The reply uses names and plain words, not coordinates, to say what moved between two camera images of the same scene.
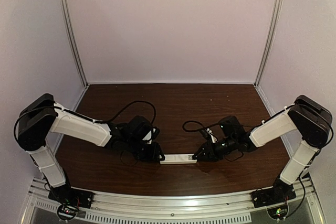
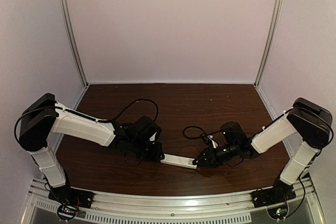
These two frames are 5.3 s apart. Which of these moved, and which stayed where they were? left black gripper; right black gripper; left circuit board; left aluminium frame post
Moved: right black gripper
Stayed: left black gripper; left circuit board; left aluminium frame post
